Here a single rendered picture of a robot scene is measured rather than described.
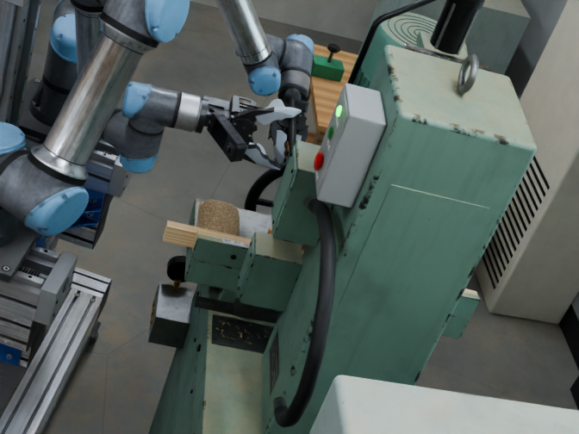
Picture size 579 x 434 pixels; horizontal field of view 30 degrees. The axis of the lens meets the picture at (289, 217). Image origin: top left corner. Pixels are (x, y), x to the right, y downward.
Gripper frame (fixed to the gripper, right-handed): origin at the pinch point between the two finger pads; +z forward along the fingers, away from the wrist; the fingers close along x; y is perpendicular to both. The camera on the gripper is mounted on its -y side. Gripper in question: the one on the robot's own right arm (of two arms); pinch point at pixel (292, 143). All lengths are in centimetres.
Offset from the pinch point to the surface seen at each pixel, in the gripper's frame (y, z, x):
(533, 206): 102, 108, 72
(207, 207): -6.5, -13.8, 16.2
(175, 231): -17.9, -20.1, 14.8
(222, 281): -21.8, -8.5, 21.8
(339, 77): 138, 38, 62
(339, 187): -52, -2, -29
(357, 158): -51, -1, -35
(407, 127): -54, 4, -44
